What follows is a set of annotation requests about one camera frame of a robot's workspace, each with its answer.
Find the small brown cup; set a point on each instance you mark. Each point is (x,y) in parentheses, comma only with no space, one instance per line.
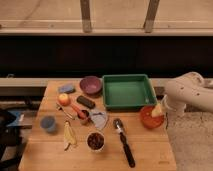
(86,119)

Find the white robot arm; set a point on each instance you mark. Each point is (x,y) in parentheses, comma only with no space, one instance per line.
(188,89)

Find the yellow banana peel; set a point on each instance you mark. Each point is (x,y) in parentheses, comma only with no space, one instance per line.
(69,136)

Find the blue sponge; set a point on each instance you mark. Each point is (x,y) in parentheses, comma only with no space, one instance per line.
(68,88)

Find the green plastic tray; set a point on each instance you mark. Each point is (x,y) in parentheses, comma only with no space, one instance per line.
(127,92)

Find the black handled ice cream scoop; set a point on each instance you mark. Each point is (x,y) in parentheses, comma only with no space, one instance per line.
(118,125)

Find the yellow red apple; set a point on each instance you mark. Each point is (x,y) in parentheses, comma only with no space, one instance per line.
(64,99)

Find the blue plastic cup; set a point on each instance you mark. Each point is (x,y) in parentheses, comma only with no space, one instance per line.
(48,124)

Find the white cup with brown contents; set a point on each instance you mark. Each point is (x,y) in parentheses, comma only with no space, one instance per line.
(95,141)

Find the wooden table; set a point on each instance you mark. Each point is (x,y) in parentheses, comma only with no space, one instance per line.
(57,143)

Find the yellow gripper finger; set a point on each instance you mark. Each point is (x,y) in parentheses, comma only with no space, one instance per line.
(157,111)

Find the black chair with blue item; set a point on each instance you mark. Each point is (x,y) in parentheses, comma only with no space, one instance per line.
(9,136)

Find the red orange bowl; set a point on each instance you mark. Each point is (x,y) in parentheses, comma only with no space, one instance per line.
(148,120)

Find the red handled spoon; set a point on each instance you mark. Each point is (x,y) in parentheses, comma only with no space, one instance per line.
(75,108)

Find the purple bowl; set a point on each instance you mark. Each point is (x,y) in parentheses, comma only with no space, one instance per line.
(90,85)

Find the black rectangular block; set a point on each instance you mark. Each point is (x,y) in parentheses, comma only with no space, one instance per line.
(86,102)

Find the silver metal fork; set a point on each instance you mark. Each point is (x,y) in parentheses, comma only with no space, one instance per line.
(60,108)

